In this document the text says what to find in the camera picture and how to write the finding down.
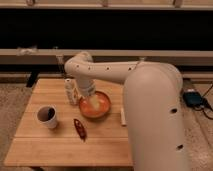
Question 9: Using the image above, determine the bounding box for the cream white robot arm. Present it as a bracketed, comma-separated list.
[64, 52, 190, 171]

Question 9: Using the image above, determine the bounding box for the red chip bag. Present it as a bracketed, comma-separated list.
[74, 119, 87, 140]

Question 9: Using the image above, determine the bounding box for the dark blue power adapter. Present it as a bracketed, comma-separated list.
[183, 89, 203, 107]

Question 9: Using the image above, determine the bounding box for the wooden table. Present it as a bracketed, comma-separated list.
[4, 79, 132, 167]

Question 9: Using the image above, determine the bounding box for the small white bottle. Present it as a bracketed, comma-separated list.
[65, 79, 78, 105]

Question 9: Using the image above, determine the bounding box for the small wooden block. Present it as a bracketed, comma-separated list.
[121, 108, 126, 126]

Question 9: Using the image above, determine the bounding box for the grey metal rail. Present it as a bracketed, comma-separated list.
[0, 49, 213, 66]

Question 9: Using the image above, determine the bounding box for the white paper cup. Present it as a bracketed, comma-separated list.
[37, 106, 58, 129]

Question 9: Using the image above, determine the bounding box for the orange ceramic bowl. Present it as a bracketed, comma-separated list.
[79, 91, 111, 119]

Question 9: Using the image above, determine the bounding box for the black cable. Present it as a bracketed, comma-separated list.
[194, 83, 213, 120]

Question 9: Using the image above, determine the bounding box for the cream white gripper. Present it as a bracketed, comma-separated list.
[76, 77, 101, 110]

